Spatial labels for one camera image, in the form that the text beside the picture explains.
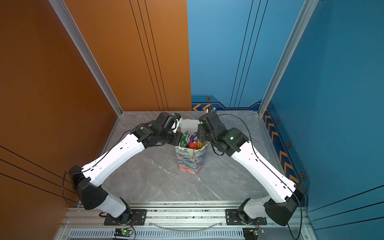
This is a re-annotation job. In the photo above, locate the red snack packet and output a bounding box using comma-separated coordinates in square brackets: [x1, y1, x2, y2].
[189, 142, 199, 150]

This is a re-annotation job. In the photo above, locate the pink berries candy bag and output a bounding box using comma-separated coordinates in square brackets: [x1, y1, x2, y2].
[187, 133, 199, 148]

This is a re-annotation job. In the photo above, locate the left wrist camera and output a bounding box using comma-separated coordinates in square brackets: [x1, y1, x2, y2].
[155, 112, 182, 133]

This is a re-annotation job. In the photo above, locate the floral white paper bag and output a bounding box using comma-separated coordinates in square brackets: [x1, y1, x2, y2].
[176, 119, 210, 175]

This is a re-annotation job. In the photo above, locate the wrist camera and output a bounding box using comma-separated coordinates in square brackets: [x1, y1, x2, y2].
[199, 106, 223, 131]
[155, 112, 182, 133]

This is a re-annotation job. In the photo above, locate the green yellow Fox's candy bag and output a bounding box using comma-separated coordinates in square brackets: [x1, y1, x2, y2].
[180, 132, 189, 148]

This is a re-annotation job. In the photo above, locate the aluminium rail frame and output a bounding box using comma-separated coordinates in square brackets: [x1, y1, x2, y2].
[54, 201, 317, 240]

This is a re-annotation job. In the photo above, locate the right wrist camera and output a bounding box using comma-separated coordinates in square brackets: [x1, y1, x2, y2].
[199, 106, 223, 131]

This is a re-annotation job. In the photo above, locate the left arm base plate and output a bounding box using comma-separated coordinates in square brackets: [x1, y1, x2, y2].
[104, 209, 147, 227]

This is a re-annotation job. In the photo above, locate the left circuit board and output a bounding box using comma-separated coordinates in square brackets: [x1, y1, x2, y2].
[114, 228, 135, 239]

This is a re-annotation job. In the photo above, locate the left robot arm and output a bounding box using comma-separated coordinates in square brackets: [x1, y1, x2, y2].
[69, 121, 183, 225]

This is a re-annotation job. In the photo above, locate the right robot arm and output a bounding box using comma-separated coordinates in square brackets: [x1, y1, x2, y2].
[198, 124, 307, 226]

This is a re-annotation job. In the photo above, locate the circuit board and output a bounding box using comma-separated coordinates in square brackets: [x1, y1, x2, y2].
[114, 228, 135, 239]
[243, 228, 265, 240]

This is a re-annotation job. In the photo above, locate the small orange snack packet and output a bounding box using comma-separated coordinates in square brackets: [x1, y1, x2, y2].
[198, 141, 205, 149]

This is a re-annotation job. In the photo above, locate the right circuit board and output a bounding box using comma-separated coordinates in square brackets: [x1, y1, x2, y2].
[243, 228, 265, 240]

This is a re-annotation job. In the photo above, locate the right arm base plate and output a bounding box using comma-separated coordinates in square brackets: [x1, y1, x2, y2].
[225, 209, 267, 226]

